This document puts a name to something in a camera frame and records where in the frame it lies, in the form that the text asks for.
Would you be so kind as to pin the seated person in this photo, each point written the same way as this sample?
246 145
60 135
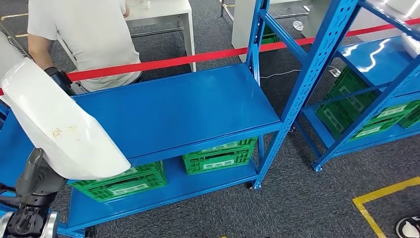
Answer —
88 33

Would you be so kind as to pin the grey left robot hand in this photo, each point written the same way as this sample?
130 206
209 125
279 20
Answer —
39 180

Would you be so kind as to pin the crumpled clear plastic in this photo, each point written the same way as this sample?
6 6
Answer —
298 25

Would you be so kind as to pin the white desk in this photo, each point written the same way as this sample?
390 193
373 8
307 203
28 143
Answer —
160 11

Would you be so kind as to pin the black chrome stanchion post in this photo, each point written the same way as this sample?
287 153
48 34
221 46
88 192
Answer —
60 80

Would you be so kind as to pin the white plastic shell part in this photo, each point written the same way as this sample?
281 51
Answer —
411 46
59 131

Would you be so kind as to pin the blue metal shelf rack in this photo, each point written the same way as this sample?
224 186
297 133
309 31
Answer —
180 101
374 62

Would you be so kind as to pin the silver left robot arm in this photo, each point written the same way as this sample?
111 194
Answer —
23 216

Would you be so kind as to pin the red barrier belt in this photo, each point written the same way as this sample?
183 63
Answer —
164 62

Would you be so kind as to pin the white cabinet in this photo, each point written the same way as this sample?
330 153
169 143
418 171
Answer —
313 19
241 26

